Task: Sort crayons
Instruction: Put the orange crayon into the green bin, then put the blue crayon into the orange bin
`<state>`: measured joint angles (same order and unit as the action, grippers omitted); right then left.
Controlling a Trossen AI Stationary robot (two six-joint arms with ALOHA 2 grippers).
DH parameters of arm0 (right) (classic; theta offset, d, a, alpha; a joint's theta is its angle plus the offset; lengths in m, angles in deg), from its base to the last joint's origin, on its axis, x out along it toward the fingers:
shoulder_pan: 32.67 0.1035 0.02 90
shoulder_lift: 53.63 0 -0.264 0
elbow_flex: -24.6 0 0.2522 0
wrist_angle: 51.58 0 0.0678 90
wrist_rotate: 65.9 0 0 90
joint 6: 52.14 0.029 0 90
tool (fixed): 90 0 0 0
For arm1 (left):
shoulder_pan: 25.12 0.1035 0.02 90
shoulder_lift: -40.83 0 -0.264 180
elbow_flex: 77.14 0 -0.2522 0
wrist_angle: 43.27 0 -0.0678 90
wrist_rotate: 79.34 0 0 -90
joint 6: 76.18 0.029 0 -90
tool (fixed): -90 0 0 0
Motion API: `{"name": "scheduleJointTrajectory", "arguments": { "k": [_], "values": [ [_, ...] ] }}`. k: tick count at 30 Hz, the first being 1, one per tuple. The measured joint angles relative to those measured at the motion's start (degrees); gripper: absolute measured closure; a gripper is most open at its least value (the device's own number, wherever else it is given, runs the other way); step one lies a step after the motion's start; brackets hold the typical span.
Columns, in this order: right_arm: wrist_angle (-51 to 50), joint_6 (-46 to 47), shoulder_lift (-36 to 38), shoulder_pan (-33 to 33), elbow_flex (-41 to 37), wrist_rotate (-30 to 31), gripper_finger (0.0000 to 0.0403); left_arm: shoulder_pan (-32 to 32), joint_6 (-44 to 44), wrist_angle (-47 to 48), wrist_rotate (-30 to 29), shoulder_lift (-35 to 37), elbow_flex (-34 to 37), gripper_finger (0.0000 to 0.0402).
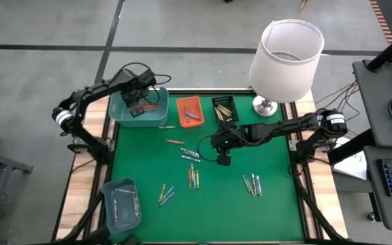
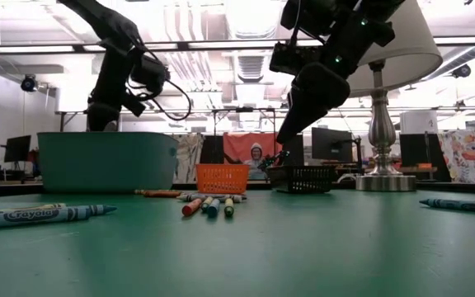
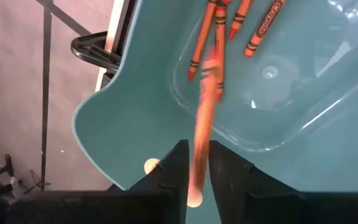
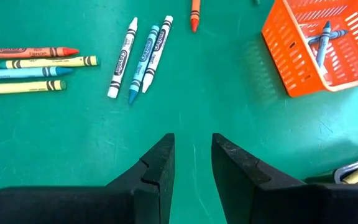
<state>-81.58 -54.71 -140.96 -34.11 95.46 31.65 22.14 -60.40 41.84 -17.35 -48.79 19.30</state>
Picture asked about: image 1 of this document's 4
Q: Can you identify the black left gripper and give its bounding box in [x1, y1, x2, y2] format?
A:
[119, 67, 158, 118]

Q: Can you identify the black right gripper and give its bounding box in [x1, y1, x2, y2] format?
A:
[210, 122, 251, 167]

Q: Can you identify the large teal plastic bin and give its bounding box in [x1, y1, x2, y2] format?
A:
[109, 86, 169, 129]

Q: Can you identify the small blue-grey plastic bin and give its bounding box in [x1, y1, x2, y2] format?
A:
[100, 176, 142, 235]

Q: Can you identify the black mesh basket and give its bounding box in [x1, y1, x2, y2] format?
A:
[211, 95, 240, 126]

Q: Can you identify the orange mesh basket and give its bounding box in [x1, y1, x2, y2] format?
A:
[177, 95, 206, 129]

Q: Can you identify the green table mat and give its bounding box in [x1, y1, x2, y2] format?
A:
[101, 92, 306, 242]

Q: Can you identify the white-shade silver table lamp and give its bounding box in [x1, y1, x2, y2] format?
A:
[248, 18, 326, 117]

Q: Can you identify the black desk leg beam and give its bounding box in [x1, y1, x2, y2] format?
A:
[327, 128, 376, 165]

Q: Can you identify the white paper sheet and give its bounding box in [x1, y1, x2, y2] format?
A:
[331, 149, 368, 181]

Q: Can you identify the grey side desk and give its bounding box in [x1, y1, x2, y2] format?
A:
[352, 59, 392, 149]

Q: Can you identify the black pole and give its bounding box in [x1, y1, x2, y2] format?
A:
[367, 25, 392, 73]

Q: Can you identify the orange black striped strip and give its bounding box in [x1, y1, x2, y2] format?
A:
[369, 0, 392, 44]

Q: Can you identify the black table frame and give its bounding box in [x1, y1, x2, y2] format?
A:
[51, 86, 350, 245]

